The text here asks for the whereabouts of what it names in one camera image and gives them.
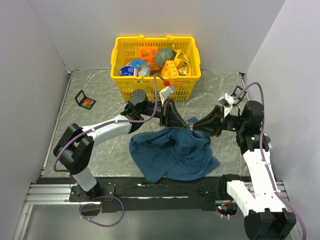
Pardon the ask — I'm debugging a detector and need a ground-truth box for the black stand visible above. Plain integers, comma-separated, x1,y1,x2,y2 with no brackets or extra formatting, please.
231,85,247,102
74,89,96,110

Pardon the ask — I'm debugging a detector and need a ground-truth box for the black right stand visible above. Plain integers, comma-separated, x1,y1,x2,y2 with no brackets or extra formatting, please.
231,85,247,102

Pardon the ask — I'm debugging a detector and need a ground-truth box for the blue t-shirt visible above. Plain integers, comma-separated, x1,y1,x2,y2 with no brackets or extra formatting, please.
128,127,220,183

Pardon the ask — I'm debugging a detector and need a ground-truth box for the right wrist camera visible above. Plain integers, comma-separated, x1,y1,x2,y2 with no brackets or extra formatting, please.
218,93,235,118

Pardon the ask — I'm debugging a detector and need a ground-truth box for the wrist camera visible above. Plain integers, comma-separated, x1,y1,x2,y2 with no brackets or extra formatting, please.
218,93,235,118
159,80,176,106

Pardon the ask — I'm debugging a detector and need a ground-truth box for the black left stand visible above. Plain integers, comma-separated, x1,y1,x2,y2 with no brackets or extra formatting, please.
74,89,96,110

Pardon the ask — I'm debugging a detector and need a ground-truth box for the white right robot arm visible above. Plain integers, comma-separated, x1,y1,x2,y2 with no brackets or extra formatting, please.
192,100,297,240

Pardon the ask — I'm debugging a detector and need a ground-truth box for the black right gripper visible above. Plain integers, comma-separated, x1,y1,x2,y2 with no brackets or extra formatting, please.
192,104,247,137

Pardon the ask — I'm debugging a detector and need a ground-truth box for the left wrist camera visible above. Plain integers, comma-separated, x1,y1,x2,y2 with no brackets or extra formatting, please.
159,80,176,106

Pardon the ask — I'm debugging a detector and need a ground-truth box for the yellow plastic basket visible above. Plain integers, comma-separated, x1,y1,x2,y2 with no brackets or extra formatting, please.
110,35,201,101

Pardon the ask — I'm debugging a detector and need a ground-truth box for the green avocado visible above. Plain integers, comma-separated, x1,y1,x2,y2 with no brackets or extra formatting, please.
155,48,176,69

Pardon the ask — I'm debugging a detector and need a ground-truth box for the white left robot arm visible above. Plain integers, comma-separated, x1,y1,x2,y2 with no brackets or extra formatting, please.
53,89,187,201

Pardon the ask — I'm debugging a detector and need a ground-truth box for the yellow snack bag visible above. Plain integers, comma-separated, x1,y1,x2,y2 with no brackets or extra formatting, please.
173,49,192,76

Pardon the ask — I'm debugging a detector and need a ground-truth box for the orange snack box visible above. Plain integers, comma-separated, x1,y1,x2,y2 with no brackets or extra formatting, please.
139,47,159,71

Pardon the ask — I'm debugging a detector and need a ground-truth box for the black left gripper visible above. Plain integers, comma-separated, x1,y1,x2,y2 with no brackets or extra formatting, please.
139,98,188,130

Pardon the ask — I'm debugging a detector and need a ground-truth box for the orange cracker box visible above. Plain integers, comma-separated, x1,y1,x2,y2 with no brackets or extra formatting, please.
161,60,179,77

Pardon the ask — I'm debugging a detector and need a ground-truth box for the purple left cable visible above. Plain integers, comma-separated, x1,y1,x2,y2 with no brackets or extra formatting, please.
52,73,171,228

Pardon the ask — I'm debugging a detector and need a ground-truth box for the orange leaf brooch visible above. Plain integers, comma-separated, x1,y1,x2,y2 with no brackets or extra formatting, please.
83,99,91,107

